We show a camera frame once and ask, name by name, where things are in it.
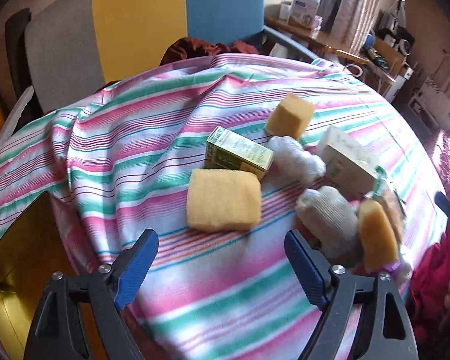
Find green yellow small box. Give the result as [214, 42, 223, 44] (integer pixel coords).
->
[205, 126, 274, 180]

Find curtain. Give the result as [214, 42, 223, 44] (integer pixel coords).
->
[330, 0, 380, 55]

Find white plastic wrapped ball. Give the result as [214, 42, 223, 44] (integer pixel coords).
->
[267, 136, 326, 188]

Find tall yellow sponge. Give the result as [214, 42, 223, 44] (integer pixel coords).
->
[358, 199, 399, 272]

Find grey yellow blue headboard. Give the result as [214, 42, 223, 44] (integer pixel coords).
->
[25, 0, 264, 112]

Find white box on desk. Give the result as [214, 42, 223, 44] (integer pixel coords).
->
[289, 0, 320, 29]

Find striped bed sheet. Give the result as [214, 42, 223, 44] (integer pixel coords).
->
[0, 54, 447, 359]

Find red garment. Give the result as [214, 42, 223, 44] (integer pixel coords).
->
[406, 231, 450, 348]

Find dark red cloth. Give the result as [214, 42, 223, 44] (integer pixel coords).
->
[160, 37, 260, 66]

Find cluttered shelf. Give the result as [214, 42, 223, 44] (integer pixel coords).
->
[362, 0, 415, 103]

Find cracker packet green edges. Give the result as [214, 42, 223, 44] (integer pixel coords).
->
[371, 166, 407, 244]

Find white cream carton box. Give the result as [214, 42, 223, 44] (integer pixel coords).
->
[315, 125, 379, 198]

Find yellow sponge cube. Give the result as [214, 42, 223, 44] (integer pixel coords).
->
[265, 94, 314, 140]

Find purple packet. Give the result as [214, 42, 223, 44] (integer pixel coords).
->
[380, 261, 401, 275]

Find wooden desk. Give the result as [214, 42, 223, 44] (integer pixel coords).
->
[265, 16, 369, 65]

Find beige knit sock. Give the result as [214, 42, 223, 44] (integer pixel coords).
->
[296, 185, 359, 258]

